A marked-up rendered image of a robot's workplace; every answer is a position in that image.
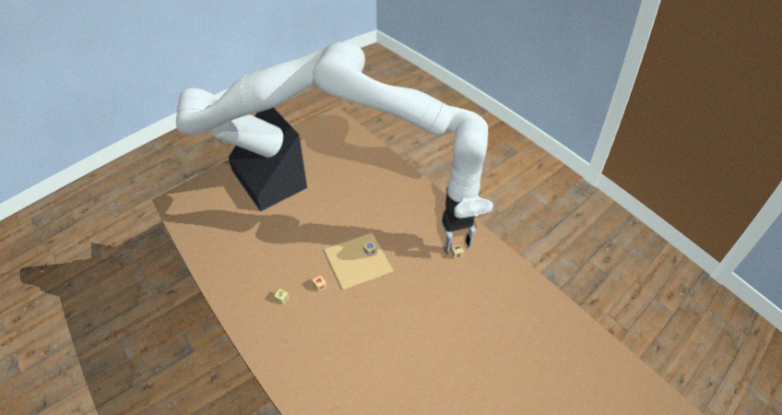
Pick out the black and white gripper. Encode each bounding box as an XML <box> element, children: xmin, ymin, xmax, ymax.
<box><xmin>442</xmin><ymin>177</ymin><xmax>492</xmax><ymax>252</ymax></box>

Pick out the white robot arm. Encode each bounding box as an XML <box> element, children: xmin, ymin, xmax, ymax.
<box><xmin>176</xmin><ymin>41</ymin><xmax>488</xmax><ymax>187</ymax></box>

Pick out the tan flat mat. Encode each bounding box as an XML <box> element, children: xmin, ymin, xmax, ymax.
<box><xmin>325</xmin><ymin>233</ymin><xmax>394</xmax><ymax>290</ymax></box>

